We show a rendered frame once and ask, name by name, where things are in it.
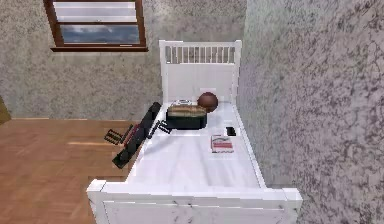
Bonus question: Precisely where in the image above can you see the red and white book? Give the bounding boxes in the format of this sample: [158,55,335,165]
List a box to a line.
[210,133,235,155]

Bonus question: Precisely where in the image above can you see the olive brown block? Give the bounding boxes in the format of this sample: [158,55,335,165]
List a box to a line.
[0,95,12,126]

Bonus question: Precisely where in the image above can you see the brown framed window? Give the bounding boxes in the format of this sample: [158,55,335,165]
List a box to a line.
[42,0,149,53]

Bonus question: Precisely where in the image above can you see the black box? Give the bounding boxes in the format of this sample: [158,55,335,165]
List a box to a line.
[165,112,208,131]

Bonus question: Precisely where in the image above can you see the brown basketball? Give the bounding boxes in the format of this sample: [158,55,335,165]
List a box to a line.
[196,91,220,114]

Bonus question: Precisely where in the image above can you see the white bed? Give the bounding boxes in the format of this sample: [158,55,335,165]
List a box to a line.
[86,39,304,224]

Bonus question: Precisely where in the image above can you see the long black bat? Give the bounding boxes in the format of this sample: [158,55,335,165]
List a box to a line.
[111,101,163,169]

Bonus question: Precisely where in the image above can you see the tan flat book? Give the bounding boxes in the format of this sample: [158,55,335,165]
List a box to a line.
[167,104,207,118]

